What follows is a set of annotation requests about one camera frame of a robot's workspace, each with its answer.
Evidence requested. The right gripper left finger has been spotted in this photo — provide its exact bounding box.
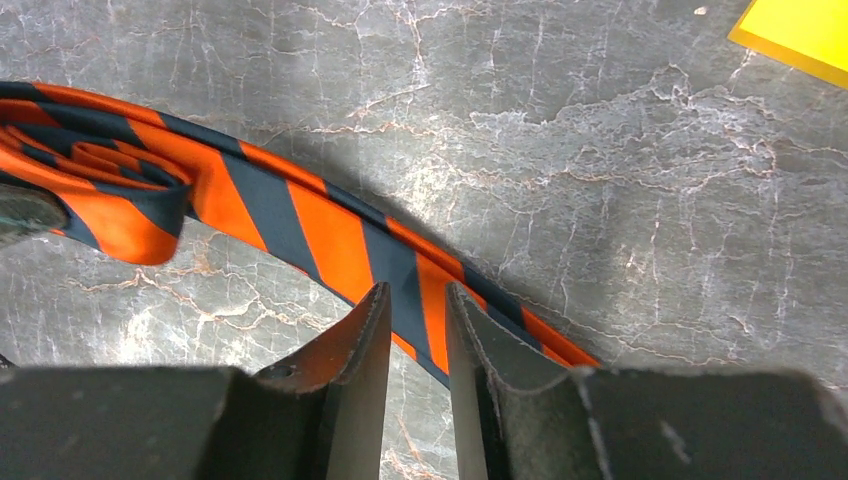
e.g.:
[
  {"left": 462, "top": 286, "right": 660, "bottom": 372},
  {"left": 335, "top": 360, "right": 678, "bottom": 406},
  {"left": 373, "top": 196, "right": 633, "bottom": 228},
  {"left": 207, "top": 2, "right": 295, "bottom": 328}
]
[{"left": 1, "top": 283, "right": 391, "bottom": 479}]

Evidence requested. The yellow block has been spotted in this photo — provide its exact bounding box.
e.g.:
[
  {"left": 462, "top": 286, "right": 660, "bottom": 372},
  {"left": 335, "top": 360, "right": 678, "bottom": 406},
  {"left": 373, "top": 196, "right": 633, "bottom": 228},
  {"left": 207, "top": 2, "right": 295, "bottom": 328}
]
[{"left": 728, "top": 0, "right": 847, "bottom": 89}]

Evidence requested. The orange navy striped tie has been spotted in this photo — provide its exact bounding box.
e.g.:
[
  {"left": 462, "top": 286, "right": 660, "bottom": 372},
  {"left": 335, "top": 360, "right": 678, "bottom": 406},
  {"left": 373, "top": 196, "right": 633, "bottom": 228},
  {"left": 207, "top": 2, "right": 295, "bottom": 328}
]
[{"left": 1, "top": 81, "right": 593, "bottom": 382}]

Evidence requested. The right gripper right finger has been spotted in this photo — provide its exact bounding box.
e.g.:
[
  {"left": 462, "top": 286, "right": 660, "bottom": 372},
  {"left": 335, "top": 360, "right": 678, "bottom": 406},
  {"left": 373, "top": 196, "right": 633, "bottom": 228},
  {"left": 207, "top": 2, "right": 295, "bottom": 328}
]
[{"left": 446, "top": 283, "right": 847, "bottom": 479}]

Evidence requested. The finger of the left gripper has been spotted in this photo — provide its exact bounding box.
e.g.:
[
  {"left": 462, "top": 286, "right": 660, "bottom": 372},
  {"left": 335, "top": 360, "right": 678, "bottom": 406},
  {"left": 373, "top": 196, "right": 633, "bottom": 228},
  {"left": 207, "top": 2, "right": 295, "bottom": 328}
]
[{"left": 1, "top": 184, "right": 69, "bottom": 248}]

